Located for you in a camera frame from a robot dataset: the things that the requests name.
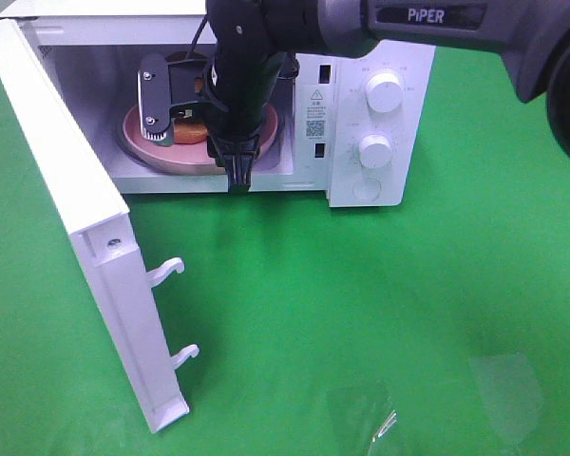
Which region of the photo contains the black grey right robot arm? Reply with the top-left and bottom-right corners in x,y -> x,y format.
138,1 -> 570,192

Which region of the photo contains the green table mat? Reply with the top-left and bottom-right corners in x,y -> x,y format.
0,48 -> 570,455

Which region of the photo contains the white microwave oven body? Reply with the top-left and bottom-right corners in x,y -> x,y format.
0,1 -> 434,207

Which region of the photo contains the round door release button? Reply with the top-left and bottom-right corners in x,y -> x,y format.
352,179 -> 381,201

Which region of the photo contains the pink plate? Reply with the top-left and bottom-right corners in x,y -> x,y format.
122,104 -> 280,176

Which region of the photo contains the burger with lettuce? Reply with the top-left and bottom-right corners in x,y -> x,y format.
166,51 -> 208,145

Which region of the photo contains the white microwave door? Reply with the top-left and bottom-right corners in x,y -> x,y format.
0,19 -> 200,432

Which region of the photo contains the upper white microwave knob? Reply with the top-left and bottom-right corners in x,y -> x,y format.
365,69 -> 404,113

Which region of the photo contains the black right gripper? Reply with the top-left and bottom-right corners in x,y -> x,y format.
138,49 -> 287,193

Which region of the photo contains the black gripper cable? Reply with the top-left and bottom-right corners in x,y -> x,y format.
184,13 -> 210,61

